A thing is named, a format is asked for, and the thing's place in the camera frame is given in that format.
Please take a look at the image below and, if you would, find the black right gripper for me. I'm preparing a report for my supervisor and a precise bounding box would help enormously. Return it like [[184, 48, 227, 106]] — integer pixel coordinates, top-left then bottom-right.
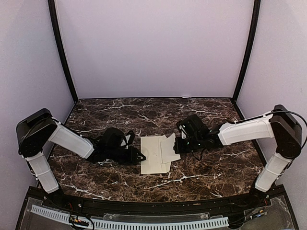
[[174, 135, 203, 153]]

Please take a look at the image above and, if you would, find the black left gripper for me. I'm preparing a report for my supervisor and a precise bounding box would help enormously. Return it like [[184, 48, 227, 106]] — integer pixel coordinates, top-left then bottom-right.
[[106, 146, 146, 166]]

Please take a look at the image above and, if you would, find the cream paper envelope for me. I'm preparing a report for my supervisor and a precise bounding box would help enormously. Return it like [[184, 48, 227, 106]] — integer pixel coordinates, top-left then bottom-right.
[[141, 135, 171, 174]]

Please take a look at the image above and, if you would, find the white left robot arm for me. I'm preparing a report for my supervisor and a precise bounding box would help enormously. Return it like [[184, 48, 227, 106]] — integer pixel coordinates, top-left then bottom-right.
[[16, 108, 146, 209]]

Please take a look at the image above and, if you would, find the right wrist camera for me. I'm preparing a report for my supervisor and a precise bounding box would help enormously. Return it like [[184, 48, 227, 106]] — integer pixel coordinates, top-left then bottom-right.
[[177, 121, 190, 139]]

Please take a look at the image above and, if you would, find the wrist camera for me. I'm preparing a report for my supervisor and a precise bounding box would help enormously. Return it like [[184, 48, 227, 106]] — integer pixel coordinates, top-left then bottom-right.
[[177, 121, 190, 139], [120, 130, 135, 149]]

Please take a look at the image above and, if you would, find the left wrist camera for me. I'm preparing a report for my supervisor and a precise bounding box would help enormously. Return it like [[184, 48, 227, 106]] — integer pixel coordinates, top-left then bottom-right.
[[120, 130, 135, 149]]

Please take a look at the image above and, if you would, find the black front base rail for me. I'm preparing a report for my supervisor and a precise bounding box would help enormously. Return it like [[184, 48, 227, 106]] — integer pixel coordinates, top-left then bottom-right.
[[36, 192, 271, 217]]

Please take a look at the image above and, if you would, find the white slotted cable duct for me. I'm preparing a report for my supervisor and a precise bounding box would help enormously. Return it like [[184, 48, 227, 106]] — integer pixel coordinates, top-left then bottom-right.
[[31, 205, 229, 230]]

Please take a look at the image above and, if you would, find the black left corner post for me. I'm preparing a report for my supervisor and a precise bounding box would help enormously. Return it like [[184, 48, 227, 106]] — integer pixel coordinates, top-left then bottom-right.
[[47, 0, 79, 103]]

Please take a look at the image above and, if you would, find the black corner post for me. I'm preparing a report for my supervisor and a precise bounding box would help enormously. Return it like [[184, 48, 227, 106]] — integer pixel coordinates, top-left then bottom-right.
[[231, 0, 261, 103], [47, 0, 79, 103]]

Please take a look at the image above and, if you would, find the black right corner post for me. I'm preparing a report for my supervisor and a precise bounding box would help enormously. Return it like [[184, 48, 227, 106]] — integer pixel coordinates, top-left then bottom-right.
[[231, 0, 261, 103]]

